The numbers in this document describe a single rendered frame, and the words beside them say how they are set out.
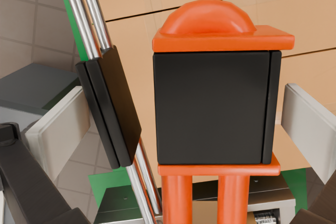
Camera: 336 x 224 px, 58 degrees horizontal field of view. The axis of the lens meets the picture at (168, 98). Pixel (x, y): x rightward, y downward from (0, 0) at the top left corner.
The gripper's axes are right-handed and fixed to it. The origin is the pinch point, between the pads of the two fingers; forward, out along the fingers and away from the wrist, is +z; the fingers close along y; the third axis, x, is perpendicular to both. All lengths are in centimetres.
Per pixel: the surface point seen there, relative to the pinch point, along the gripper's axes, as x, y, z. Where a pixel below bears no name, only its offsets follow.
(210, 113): 0.7, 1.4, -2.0
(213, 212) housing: -9.3, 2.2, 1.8
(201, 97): 1.7, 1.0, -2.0
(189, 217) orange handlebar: -8.1, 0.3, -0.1
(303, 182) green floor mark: -95, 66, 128
